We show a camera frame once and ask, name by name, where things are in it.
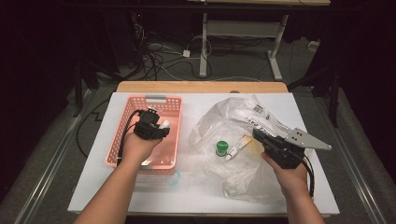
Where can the white power adapter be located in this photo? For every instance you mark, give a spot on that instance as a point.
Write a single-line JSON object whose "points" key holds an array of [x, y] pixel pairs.
{"points": [[186, 53]]}

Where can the flat white packet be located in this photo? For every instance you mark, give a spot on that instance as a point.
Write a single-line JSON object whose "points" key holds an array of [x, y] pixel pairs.
{"points": [[147, 162]]}

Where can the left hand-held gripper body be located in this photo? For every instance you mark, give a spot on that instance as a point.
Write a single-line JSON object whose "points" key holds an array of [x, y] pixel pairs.
{"points": [[148, 126]]}

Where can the person's right hand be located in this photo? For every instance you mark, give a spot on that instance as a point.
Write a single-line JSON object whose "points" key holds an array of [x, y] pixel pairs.
{"points": [[291, 180]]}

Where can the white board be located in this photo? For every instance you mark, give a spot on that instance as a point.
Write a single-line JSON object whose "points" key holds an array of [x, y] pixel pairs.
{"points": [[199, 199]]}

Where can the person's left hand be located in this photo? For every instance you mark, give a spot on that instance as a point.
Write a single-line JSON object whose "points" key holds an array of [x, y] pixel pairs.
{"points": [[137, 151]]}

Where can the white bottle with green cap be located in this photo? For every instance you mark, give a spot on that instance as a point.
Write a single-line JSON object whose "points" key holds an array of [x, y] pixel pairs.
{"points": [[221, 148]]}

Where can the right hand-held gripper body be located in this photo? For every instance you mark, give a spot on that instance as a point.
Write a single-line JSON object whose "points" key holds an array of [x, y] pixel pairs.
{"points": [[286, 154]]}

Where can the wooden table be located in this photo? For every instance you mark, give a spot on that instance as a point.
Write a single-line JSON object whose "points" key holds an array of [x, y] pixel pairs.
{"points": [[202, 86]]}

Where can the pink plastic basket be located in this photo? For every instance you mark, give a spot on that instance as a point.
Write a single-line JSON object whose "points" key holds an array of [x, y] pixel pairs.
{"points": [[169, 146]]}

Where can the metal floor rail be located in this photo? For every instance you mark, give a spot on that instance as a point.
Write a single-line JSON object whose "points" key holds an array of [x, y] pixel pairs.
{"points": [[46, 177], [358, 180]]}

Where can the clear plastic film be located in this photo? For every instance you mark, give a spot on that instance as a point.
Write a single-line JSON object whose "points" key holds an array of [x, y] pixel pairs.
{"points": [[162, 182]]}

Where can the clear plastic bag with smiley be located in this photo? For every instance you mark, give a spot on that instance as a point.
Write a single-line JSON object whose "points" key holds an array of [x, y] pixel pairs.
{"points": [[246, 180]]}

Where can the white metal desk frame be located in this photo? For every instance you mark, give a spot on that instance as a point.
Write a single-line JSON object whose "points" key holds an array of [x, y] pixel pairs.
{"points": [[203, 46]]}

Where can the black stand leg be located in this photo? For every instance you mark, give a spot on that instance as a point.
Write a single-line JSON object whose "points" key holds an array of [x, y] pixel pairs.
{"points": [[334, 102], [77, 93]]}

